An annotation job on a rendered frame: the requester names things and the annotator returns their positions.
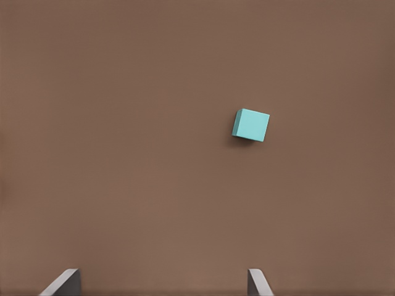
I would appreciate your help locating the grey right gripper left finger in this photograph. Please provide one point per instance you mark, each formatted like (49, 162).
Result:
(66, 284)

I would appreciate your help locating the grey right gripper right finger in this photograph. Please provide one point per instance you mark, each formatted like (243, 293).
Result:
(258, 283)

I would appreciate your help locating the blue wooden cube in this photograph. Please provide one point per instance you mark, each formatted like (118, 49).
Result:
(251, 125)

